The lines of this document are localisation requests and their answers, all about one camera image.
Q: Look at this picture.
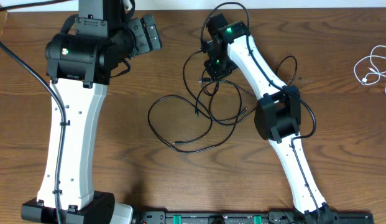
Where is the black usb cable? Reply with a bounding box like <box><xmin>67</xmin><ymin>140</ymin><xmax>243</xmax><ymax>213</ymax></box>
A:
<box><xmin>194</xmin><ymin>55</ymin><xmax>298</xmax><ymax>127</ymax></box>
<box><xmin>147</xmin><ymin>50</ymin><xmax>258</xmax><ymax>154</ymax></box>

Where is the white usb cable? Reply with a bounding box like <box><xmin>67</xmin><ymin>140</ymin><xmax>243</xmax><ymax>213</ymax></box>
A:
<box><xmin>353</xmin><ymin>45</ymin><xmax>386</xmax><ymax>98</ymax></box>

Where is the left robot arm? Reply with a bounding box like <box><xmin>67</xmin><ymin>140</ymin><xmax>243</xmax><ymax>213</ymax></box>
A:
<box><xmin>21</xmin><ymin>1</ymin><xmax>162</xmax><ymax>223</ymax></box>

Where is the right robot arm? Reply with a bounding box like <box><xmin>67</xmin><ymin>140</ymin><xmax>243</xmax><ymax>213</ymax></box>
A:
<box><xmin>201</xmin><ymin>14</ymin><xmax>338</xmax><ymax>223</ymax></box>

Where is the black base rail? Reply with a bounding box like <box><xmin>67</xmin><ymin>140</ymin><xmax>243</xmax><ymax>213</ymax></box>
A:
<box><xmin>131</xmin><ymin>210</ymin><xmax>375</xmax><ymax>224</ymax></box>

